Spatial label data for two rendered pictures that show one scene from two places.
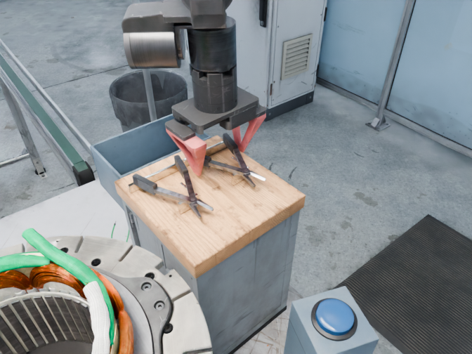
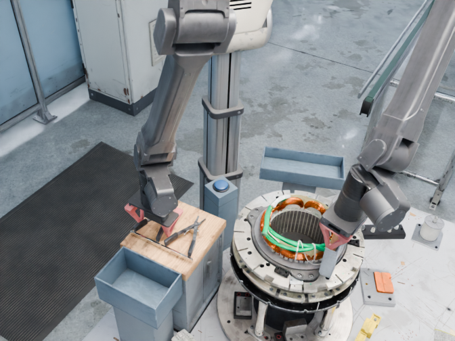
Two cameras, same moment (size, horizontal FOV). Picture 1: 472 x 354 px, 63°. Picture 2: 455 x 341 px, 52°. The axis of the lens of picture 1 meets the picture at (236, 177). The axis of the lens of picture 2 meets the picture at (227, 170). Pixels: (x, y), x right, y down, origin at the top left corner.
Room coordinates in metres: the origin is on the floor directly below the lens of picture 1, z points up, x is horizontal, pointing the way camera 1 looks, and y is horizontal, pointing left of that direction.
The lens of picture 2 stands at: (0.61, 0.80, 1.96)
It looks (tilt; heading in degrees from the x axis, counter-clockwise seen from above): 41 degrees down; 246
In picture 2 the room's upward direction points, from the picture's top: 3 degrees clockwise
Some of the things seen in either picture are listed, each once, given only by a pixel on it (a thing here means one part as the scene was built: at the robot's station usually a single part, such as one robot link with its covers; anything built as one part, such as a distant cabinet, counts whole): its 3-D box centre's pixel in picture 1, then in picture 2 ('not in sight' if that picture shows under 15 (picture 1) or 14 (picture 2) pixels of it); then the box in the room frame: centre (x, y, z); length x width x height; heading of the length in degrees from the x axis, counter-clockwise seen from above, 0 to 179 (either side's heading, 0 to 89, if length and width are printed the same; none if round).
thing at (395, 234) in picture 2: not in sight; (381, 231); (-0.30, 0.04, 0.79); 0.15 x 0.05 x 0.02; 161
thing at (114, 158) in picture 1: (161, 204); (143, 310); (0.53, 0.14, 0.92); 0.17 x 0.11 x 0.28; 130
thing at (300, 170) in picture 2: not in sight; (296, 195); (-0.03, -0.09, 0.92); 0.25 x 0.11 x 0.28; 148
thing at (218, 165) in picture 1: (228, 168); not in sight; (0.43, 0.01, 1.09); 0.06 x 0.01 x 0.01; 65
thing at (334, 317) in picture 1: (334, 315); (221, 185); (0.23, -0.11, 1.04); 0.04 x 0.04 x 0.01
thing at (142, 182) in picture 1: (145, 184); (191, 247); (0.40, 0.12, 1.09); 0.04 x 0.01 x 0.02; 55
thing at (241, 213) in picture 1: (208, 194); (175, 235); (0.41, 0.04, 1.05); 0.20 x 0.19 x 0.02; 40
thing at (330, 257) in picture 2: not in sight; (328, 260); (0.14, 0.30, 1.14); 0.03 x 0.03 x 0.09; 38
